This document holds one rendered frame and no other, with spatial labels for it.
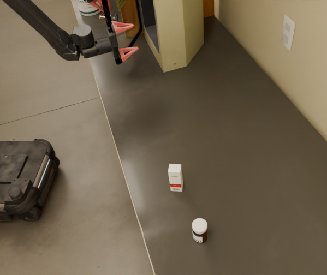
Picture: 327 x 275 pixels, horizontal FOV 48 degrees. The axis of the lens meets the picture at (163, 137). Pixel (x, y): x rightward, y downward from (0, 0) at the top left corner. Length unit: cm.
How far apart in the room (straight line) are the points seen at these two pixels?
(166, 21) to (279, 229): 90
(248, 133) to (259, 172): 18
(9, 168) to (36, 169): 17
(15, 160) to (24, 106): 91
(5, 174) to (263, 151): 163
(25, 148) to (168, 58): 129
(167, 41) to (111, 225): 120
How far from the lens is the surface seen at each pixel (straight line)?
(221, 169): 124
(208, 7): 203
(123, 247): 220
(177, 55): 163
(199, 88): 155
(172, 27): 156
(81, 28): 135
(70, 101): 317
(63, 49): 139
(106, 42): 138
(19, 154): 253
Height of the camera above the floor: 192
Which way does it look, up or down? 46 degrees down
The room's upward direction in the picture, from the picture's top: 8 degrees counter-clockwise
